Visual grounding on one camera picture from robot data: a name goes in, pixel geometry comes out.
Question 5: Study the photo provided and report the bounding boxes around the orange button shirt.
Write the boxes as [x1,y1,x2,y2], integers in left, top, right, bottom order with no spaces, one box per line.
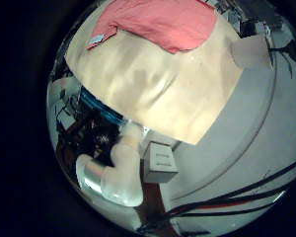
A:
[86,0,219,54]

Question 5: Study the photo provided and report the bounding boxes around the grey square box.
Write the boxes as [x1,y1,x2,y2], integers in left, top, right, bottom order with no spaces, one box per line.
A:
[142,141,180,185]

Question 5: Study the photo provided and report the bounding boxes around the blue strip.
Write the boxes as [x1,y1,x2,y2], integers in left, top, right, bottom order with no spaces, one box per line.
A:
[80,88,126,126]

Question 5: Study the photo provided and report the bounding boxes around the black cable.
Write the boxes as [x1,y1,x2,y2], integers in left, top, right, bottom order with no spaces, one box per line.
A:
[174,191,287,219]
[169,156,296,215]

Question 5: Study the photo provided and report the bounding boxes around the red cable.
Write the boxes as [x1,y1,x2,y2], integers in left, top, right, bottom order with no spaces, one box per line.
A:
[186,197,277,211]

